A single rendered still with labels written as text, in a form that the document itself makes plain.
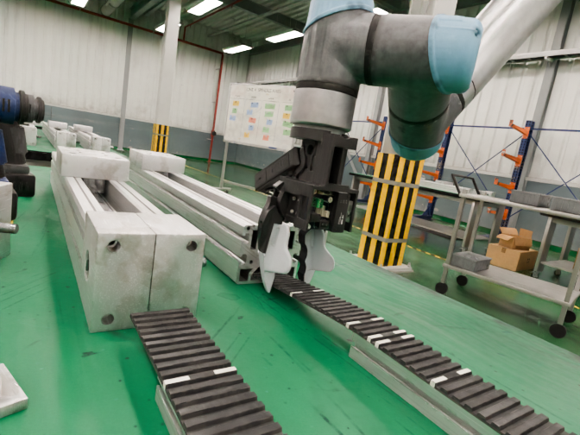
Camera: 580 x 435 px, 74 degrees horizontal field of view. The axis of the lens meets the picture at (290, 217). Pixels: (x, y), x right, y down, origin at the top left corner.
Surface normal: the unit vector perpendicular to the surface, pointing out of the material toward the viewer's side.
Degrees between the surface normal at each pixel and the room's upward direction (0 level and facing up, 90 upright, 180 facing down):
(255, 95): 90
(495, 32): 73
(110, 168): 90
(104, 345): 0
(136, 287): 90
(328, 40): 90
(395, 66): 128
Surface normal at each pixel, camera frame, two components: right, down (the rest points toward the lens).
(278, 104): -0.57, 0.04
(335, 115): 0.35, 0.22
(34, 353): 0.16, -0.97
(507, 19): 0.00, -0.14
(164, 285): 0.55, 0.23
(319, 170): -0.82, -0.04
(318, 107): -0.18, 0.14
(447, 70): -0.36, 0.68
